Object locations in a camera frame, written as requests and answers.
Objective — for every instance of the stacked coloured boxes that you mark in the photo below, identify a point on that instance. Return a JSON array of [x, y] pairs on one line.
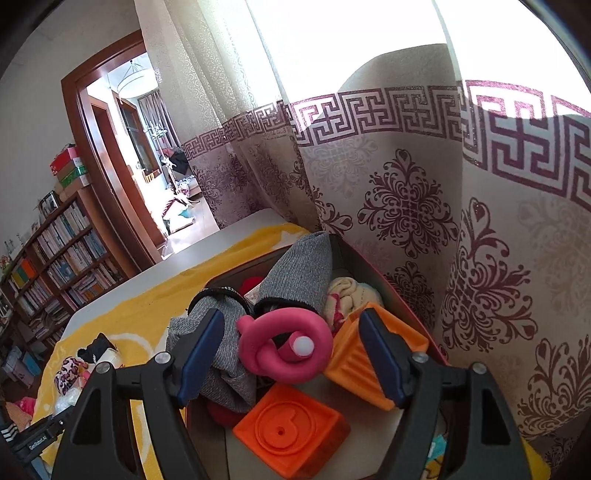
[[70, 173]]

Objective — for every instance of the pink foam twist roller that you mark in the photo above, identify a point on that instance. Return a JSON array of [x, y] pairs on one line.
[[289, 345]]

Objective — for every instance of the orange number six cube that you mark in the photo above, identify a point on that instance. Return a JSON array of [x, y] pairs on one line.
[[292, 433]]

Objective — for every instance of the bagged white bandage roll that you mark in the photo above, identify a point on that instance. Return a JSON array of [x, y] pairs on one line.
[[112, 357]]

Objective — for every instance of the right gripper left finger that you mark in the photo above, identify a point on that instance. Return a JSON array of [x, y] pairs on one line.
[[99, 440]]

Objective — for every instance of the cream pastel sock ball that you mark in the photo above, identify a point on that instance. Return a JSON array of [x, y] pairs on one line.
[[344, 296]]

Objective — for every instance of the teal binder clip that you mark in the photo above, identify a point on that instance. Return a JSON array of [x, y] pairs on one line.
[[437, 448]]

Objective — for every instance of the patterned curtain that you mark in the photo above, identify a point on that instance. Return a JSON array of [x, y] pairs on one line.
[[448, 141]]

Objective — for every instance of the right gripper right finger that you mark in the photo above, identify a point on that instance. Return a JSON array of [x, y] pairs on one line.
[[483, 439]]

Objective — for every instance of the wooden bookshelf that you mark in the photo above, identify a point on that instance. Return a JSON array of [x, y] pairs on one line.
[[73, 258]]

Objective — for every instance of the yellow white towel mat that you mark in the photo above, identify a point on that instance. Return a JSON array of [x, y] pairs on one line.
[[135, 318]]

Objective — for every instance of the black sock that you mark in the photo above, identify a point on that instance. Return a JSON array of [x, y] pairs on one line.
[[93, 352]]

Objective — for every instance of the wooden door frame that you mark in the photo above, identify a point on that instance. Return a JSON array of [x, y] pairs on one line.
[[93, 132]]

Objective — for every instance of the grey knit sock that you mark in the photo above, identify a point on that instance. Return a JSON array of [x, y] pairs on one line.
[[227, 383], [301, 277]]

